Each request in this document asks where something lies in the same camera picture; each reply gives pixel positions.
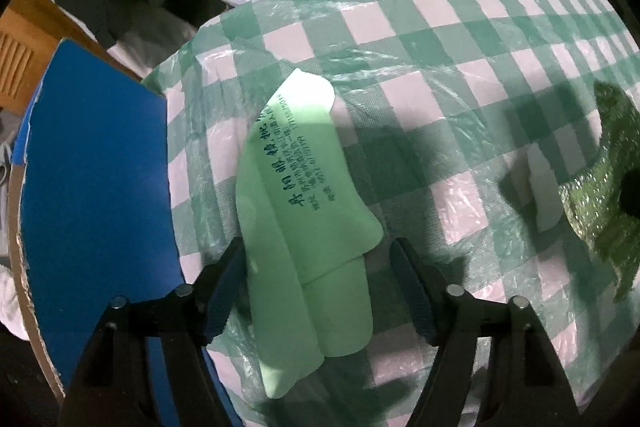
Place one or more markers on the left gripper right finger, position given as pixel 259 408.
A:
pixel 526 383

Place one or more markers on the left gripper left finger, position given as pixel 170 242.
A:
pixel 142 356

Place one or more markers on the light green plastic bag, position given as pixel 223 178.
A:
pixel 306 231

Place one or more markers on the blue cardboard box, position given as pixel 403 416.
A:
pixel 89 206

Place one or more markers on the green checkered tablecloth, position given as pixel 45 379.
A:
pixel 437 103

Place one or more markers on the wooden wardrobe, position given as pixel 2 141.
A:
pixel 30 33

